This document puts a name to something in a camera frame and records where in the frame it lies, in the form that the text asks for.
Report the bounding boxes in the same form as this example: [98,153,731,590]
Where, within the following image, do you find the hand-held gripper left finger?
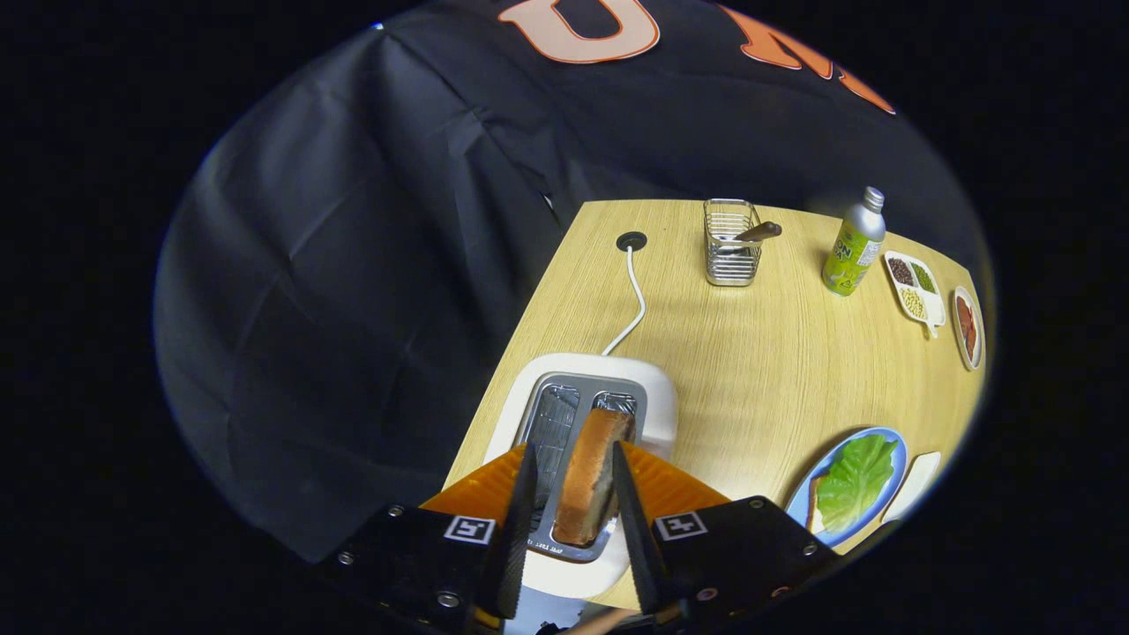
[322,444,539,631]

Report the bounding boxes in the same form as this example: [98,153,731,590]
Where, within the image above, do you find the white square plate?
[882,452,942,523]

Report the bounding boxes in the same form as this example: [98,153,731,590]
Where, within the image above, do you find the green lettuce leaf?
[816,434,899,533]

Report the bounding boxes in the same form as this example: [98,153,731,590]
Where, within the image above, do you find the toasted bread slice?
[552,408,634,548]

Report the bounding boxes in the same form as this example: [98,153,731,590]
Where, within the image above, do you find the green metal bottle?
[821,186,886,297]

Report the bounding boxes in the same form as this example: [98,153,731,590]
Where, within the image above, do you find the white divided dish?
[884,250,947,339]

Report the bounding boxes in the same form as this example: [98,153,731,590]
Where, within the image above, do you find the white toaster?
[483,353,678,601]

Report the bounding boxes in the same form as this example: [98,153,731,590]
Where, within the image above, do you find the white power cable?
[602,247,647,356]

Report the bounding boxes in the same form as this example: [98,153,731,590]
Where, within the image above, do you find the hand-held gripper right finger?
[611,441,839,618]

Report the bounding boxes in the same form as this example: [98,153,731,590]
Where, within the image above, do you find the white oval plate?
[951,285,985,371]

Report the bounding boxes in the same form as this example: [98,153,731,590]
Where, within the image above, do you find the metal wire basket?
[703,198,764,288]

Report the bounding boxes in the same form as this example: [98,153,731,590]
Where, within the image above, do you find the wooden handled utensil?
[719,220,783,257]

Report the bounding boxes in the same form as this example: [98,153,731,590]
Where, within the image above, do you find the blue plate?
[785,427,908,548]

